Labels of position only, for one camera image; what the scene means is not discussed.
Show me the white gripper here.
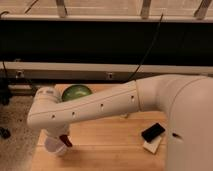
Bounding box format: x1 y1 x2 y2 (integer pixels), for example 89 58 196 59
44 124 69 138

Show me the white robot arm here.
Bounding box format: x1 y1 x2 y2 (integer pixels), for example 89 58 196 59
27 74 213 171

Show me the white ceramic cup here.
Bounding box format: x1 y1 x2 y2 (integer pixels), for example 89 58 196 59
44 137 67 156

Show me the green ceramic bowl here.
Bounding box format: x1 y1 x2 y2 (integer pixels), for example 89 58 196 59
62 84 92 101

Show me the black floor object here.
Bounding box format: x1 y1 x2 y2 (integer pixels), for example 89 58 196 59
0 127 11 139

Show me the black rectangular block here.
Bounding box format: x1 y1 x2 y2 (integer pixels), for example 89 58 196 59
141 123 165 142

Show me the white sponge block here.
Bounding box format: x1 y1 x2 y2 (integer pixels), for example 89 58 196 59
143 136 162 154

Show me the black hanging cable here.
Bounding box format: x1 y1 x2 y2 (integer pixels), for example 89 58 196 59
125 12 164 83

